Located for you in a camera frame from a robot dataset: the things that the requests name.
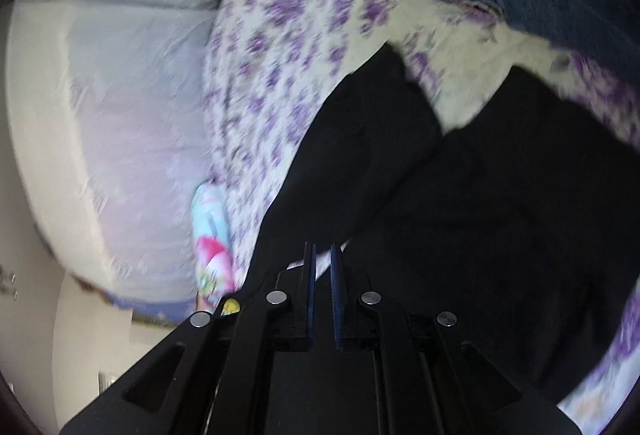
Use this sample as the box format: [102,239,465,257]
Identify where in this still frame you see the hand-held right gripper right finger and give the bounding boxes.
[330,242,582,435]

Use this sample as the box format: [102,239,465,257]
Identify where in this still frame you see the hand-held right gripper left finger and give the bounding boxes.
[60,242,318,435]

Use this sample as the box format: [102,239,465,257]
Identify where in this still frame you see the black pants with yellow patch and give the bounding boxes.
[216,42,640,405]

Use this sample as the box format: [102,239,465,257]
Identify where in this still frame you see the folded teal pink floral blanket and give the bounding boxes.
[190,181,237,312]

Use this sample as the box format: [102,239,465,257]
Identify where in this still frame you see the purple floral bedsheet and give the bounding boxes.
[200,0,640,435]

